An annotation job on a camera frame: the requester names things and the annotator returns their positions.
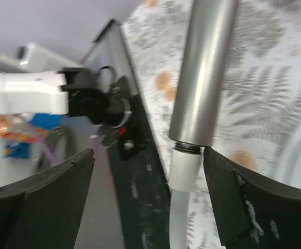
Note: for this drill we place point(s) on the aluminium frame rail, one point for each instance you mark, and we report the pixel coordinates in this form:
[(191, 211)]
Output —
[(110, 49)]

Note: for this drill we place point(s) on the floral patterned mat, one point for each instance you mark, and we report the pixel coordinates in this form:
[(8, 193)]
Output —
[(258, 123)]

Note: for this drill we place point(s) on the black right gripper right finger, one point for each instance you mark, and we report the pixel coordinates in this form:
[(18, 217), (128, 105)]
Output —
[(251, 210)]

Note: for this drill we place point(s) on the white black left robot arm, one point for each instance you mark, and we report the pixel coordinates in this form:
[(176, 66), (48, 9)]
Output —
[(72, 91)]

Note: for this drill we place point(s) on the grey shower head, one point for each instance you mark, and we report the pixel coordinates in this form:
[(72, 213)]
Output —
[(201, 77)]

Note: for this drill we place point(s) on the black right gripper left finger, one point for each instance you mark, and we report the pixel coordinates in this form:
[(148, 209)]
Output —
[(45, 209)]

